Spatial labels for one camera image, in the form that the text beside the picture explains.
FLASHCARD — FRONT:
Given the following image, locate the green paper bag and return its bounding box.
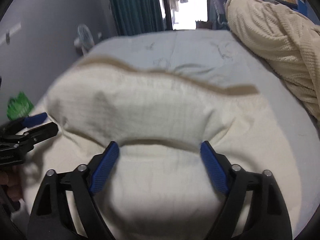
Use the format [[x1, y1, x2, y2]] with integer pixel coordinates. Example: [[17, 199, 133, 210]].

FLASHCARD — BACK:
[[7, 92, 34, 121]]

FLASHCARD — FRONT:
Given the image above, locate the cream knitted blanket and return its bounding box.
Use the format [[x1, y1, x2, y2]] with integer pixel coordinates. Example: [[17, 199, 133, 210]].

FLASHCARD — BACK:
[[225, 0, 319, 120]]

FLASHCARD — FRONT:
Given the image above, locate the brown bin near door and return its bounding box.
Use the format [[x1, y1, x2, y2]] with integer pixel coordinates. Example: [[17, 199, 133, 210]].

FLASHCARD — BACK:
[[196, 21, 213, 30]]

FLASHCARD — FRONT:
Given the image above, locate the light blue bed sheet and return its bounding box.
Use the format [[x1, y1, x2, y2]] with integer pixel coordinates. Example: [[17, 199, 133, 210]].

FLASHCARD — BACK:
[[23, 29, 320, 238]]

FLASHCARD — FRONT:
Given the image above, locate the white wall socket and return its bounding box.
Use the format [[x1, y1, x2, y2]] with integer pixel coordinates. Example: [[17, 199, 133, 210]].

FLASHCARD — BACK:
[[0, 23, 22, 45]]

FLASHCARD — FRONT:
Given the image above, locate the glass balcony door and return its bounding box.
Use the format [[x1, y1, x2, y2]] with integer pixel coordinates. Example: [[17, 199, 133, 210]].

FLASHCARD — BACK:
[[159, 0, 209, 30]]

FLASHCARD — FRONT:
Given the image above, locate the teal left curtain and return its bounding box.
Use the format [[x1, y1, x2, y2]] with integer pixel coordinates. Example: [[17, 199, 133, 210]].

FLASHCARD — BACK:
[[109, 0, 164, 36]]

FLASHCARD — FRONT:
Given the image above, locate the left hand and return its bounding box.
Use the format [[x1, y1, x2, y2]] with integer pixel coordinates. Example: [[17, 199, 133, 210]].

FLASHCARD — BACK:
[[0, 166, 23, 202]]

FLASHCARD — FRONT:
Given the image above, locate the cream hooded puffer jacket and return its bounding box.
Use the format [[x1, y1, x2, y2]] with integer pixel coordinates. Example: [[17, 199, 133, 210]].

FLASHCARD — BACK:
[[23, 56, 302, 239]]

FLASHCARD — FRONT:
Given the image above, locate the white standing fan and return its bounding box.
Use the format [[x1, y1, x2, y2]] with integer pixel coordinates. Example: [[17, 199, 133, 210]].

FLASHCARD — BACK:
[[74, 24, 103, 55]]

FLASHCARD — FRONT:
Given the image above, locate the blue desk chair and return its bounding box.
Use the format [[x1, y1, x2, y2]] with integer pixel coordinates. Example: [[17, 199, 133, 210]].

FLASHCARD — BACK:
[[213, 0, 228, 29]]

